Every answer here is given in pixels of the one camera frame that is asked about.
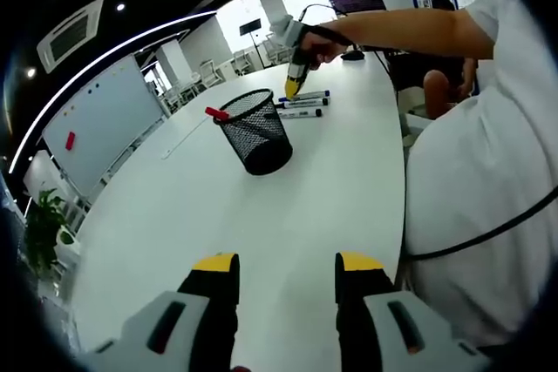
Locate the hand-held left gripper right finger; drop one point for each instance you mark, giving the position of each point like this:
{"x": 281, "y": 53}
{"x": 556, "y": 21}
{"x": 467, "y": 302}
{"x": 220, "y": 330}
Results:
{"x": 388, "y": 328}

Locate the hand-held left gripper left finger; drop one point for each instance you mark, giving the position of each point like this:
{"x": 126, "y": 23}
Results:
{"x": 183, "y": 328}

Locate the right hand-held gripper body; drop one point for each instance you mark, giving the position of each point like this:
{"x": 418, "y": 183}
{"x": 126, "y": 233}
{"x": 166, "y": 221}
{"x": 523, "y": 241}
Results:
{"x": 287, "y": 34}

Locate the black mesh pen holder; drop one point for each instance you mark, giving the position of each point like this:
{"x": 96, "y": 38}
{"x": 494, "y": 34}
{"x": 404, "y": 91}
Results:
{"x": 261, "y": 141}

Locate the red cap whiteboard marker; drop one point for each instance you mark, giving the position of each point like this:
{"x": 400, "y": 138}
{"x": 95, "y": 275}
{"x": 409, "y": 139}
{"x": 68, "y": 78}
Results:
{"x": 215, "y": 112}

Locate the large whiteboard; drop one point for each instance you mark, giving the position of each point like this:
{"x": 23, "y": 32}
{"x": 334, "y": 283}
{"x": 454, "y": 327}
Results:
{"x": 102, "y": 128}

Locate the group of whiteboard magnets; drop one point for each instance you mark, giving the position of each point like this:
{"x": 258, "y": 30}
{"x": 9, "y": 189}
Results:
{"x": 89, "y": 91}

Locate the red whiteboard eraser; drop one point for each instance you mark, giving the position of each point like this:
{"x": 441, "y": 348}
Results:
{"x": 70, "y": 140}

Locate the person's right hand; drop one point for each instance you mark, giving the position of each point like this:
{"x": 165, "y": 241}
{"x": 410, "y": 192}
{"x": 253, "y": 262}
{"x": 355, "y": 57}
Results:
{"x": 324, "y": 47}

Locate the person's left hand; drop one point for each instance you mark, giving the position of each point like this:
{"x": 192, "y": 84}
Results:
{"x": 241, "y": 368}

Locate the black monitor on stand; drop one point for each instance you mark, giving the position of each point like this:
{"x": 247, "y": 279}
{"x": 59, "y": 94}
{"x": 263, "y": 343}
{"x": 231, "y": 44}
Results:
{"x": 249, "y": 28}

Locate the black computer mouse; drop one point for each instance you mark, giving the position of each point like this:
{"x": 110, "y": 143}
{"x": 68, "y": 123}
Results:
{"x": 353, "y": 56}

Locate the group of office desks chairs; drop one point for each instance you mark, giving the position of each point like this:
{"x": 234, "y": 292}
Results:
{"x": 209, "y": 73}

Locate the person in white shirt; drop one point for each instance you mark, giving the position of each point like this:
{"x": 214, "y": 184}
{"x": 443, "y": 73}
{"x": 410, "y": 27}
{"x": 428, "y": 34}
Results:
{"x": 488, "y": 193}

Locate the potted green plant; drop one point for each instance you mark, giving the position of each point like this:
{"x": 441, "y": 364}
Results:
{"x": 43, "y": 228}

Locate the curved ceiling strip light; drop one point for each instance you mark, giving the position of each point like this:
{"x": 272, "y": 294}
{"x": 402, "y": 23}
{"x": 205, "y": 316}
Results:
{"x": 87, "y": 67}

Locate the ceiling air conditioner unit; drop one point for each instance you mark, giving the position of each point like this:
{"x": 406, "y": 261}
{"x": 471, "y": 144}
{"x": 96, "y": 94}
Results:
{"x": 70, "y": 34}

